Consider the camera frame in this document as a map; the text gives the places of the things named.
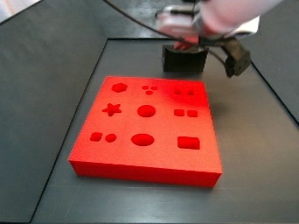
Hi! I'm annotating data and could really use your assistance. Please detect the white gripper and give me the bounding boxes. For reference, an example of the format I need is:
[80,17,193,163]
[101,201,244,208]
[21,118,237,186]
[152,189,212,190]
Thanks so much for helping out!
[156,0,284,39]

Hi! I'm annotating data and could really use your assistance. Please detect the red shape-sorting board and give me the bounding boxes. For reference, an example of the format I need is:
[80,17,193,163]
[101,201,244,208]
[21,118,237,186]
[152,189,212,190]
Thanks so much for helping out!
[69,76,221,187]

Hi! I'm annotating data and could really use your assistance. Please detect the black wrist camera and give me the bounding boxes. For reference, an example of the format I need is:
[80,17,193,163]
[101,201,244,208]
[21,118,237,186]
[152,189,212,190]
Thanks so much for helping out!
[221,38,251,78]

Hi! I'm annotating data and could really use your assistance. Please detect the red double-square peg block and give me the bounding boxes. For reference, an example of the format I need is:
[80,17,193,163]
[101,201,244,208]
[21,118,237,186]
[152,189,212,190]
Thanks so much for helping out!
[173,37,199,51]

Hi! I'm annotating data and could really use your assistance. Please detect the black curved bracket stand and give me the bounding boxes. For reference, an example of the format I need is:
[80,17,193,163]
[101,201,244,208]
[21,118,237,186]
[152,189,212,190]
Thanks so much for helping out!
[163,45,208,73]

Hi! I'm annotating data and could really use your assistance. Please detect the black cable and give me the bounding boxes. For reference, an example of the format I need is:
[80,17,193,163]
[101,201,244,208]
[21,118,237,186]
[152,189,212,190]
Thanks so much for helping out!
[101,0,229,67]

